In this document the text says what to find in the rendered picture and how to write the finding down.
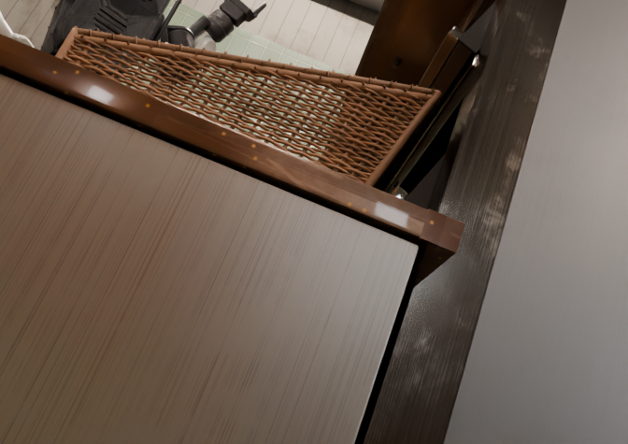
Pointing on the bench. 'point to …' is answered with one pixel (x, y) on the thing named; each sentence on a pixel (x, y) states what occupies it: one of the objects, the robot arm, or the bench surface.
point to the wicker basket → (70, 50)
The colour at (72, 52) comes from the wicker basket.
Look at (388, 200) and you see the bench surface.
